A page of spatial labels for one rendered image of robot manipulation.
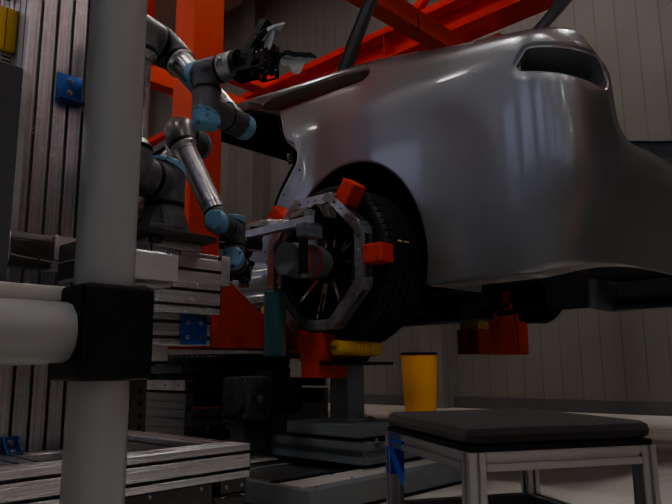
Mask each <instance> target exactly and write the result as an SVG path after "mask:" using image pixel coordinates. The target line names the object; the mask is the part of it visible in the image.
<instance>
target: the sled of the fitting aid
mask: <svg viewBox="0 0 672 504"><path fill-rule="evenodd" d="M272 454H273V455H281V456H284V457H289V458H305V459H313V460H320V461H328V462H336V463H344V464H349V465H351V466H359V467H365V466H371V465H376V464H380V463H385V462H386V455H385V436H377V437H369V438H361V439H358V438H346V437H335V436H324V435H313V434H302V433H290V432H287V434H278V435H272ZM415 457H420V456H417V455H414V454H411V453H408V452H405V451H404V460H405V459H411V458H415Z"/></svg>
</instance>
